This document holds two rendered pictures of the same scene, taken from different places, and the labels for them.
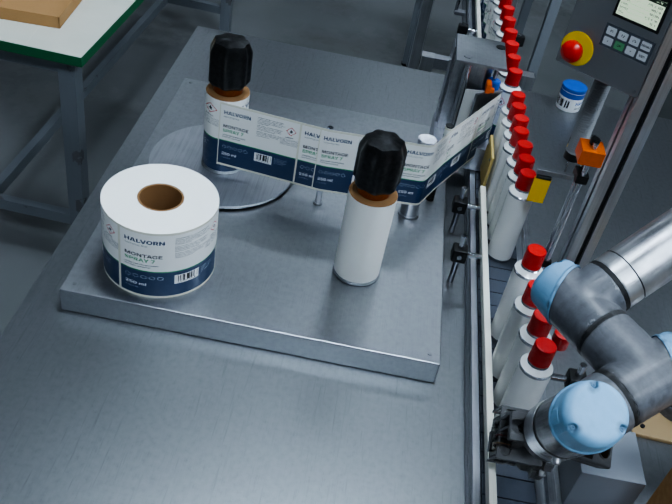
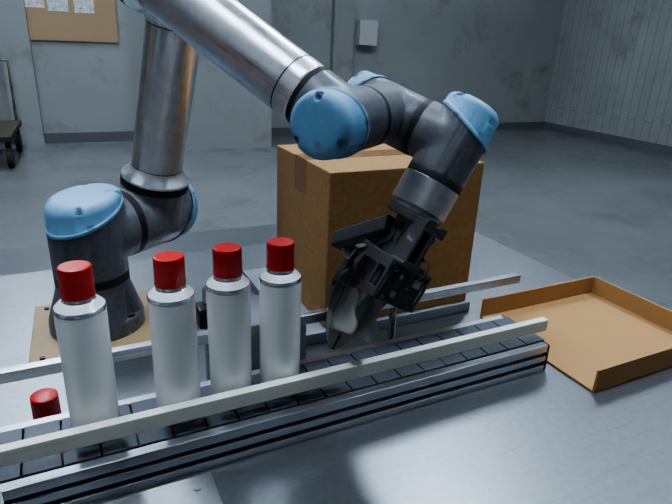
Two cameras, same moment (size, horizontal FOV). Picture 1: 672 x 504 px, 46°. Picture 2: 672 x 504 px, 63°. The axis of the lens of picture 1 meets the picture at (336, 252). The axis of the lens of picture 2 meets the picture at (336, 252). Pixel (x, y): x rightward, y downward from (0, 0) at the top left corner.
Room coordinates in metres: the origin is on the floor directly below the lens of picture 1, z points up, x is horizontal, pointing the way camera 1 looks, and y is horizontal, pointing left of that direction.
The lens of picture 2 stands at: (1.06, 0.25, 1.31)
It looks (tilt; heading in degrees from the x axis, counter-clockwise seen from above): 21 degrees down; 243
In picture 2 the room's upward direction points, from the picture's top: 3 degrees clockwise
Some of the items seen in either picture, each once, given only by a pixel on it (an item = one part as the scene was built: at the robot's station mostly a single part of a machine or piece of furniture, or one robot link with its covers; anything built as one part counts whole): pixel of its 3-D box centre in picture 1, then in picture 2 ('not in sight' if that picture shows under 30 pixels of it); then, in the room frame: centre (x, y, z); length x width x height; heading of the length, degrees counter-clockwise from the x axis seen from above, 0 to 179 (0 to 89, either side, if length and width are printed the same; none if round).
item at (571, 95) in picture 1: (571, 96); not in sight; (2.11, -0.57, 0.87); 0.07 x 0.07 x 0.07
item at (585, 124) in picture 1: (590, 111); not in sight; (1.40, -0.42, 1.18); 0.04 x 0.04 x 0.21
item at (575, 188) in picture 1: (548, 209); not in sight; (1.24, -0.37, 1.05); 0.10 x 0.04 x 0.33; 90
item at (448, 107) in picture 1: (468, 104); not in sight; (1.66, -0.23, 1.01); 0.14 x 0.13 x 0.26; 0
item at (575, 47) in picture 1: (572, 50); not in sight; (1.32, -0.33, 1.33); 0.04 x 0.03 x 0.04; 55
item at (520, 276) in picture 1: (519, 294); (86, 353); (1.06, -0.33, 0.98); 0.05 x 0.05 x 0.20
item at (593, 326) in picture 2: not in sight; (594, 324); (0.24, -0.32, 0.85); 0.30 x 0.26 x 0.04; 0
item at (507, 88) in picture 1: (503, 109); not in sight; (1.72, -0.32, 0.98); 0.05 x 0.05 x 0.20
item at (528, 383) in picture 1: (524, 390); (280, 318); (0.84, -0.32, 0.98); 0.05 x 0.05 x 0.20
